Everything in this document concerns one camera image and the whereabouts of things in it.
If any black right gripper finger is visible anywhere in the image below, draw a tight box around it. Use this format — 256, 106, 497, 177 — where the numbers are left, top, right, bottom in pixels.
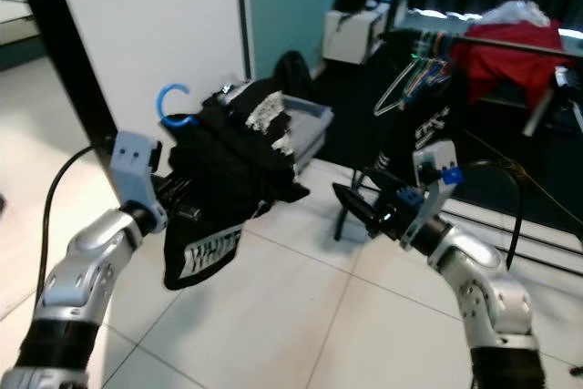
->
342, 202, 385, 231
331, 183, 388, 210

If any blue plastic hanger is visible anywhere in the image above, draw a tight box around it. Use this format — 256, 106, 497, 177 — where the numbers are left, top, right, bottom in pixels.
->
156, 83, 201, 128
422, 36, 454, 94

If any white plastic hanger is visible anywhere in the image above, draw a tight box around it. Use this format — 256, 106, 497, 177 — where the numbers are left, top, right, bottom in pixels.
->
373, 41, 429, 118

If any mint green plastic hanger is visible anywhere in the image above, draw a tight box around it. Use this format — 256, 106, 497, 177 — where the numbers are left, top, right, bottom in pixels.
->
383, 38, 436, 112

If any orange plastic hanger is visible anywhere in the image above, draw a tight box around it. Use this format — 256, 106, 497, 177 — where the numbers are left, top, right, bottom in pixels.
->
419, 34, 445, 76

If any black clothes rack leg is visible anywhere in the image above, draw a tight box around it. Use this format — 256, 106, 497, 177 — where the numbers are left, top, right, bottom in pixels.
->
333, 169, 372, 244

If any grey storage box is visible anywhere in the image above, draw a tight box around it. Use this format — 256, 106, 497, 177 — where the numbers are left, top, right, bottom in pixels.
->
285, 93, 336, 169

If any black round fan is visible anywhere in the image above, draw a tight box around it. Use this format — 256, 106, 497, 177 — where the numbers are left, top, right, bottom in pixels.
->
273, 49, 317, 91

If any white shelf unit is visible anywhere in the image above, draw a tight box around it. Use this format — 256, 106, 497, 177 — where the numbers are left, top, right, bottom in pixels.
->
322, 0, 408, 68

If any red cloth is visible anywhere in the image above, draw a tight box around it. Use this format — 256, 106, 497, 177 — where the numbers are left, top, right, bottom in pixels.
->
449, 21, 569, 112

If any wide black pillar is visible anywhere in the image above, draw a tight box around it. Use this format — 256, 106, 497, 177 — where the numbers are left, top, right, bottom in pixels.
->
5, 0, 128, 164

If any clear plastic bag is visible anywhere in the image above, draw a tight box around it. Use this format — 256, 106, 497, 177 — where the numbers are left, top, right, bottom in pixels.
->
476, 0, 550, 32

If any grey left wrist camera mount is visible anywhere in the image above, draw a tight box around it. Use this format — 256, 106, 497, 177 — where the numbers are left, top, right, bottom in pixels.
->
109, 130, 169, 232

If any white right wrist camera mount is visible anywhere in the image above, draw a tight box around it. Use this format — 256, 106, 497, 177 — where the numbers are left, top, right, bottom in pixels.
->
401, 140, 467, 246

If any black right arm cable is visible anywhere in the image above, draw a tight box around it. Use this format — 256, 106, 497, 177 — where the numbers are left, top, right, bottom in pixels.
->
455, 160, 527, 271

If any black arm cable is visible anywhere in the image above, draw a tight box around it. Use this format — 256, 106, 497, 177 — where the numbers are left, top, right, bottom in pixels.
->
37, 141, 119, 308
455, 160, 527, 271

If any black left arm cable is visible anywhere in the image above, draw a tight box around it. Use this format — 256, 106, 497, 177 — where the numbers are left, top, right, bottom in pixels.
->
37, 141, 119, 308

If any white table frame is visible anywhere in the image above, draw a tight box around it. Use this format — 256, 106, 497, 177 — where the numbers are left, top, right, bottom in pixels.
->
522, 66, 583, 139

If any black wall trim strip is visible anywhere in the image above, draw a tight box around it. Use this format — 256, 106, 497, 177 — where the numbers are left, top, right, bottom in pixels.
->
233, 0, 250, 82

